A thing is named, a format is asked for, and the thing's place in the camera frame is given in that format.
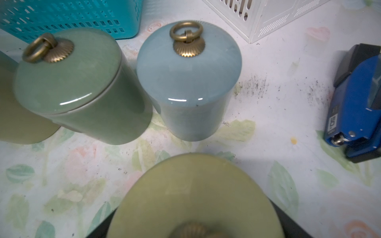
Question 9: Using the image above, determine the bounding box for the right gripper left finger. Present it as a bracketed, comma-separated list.
[87, 210, 116, 238]

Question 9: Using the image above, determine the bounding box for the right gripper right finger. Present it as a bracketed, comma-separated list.
[270, 200, 313, 238]

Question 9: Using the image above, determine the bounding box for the yellow-green canister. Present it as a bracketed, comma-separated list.
[1, 52, 60, 145]
[107, 153, 284, 238]

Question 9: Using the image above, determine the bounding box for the green canister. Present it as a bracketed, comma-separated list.
[13, 28, 152, 145]

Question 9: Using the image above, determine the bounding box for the blue-grey canister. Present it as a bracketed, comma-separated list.
[137, 20, 242, 142]

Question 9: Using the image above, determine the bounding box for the teal plastic basket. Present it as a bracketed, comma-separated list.
[1, 0, 143, 43]

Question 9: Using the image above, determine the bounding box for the blue stapler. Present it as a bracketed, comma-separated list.
[324, 44, 381, 163]

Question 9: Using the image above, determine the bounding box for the white perforated file holder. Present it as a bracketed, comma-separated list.
[203, 0, 327, 44]

